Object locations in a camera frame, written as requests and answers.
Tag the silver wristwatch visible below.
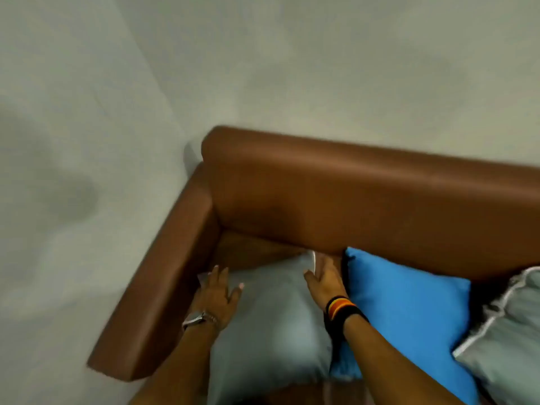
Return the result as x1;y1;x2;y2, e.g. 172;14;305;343
182;311;218;332

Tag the person's left hand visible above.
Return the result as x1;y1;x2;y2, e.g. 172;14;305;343
189;265;245;333

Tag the black striped wristband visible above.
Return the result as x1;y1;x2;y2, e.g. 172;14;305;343
323;295;370;347

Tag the blue square cushion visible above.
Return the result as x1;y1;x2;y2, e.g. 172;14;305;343
330;247;479;405

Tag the person's right hand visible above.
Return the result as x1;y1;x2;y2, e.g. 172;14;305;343
304;251;350;313

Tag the person's right forearm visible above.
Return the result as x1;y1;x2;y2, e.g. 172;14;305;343
343;314;465;405

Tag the person's left forearm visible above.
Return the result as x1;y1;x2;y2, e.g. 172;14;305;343
129;320;220;405

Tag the grey cushion with piped edge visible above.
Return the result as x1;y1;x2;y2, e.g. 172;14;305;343
452;266;540;405

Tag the grey square cushion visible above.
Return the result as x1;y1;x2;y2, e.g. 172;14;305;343
197;250;338;405

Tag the brown leather sofa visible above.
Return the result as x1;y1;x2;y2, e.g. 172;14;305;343
87;125;540;405

